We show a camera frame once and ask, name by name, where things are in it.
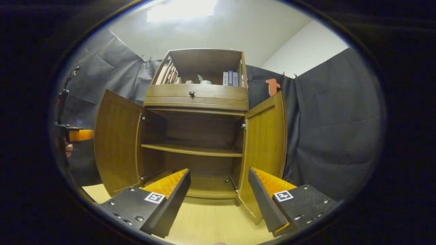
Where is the wooden cabinet drawer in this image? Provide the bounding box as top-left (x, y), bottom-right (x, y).
top-left (143, 84), bottom-right (249, 112)

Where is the wooden cabinet shelf board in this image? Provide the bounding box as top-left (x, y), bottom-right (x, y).
top-left (141, 143), bottom-right (243, 157)

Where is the wooden double-door shoe cabinet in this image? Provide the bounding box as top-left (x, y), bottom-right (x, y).
top-left (140, 48), bottom-right (249, 206)

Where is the wooden shoe cabinet door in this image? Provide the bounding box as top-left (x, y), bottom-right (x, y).
top-left (237, 91), bottom-right (287, 226)
top-left (94, 89), bottom-right (145, 197)

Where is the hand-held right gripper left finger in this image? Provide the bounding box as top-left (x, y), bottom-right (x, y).
top-left (100, 168), bottom-right (192, 239)

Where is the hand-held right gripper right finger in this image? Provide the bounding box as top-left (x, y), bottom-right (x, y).
top-left (248, 167), bottom-right (338, 238)

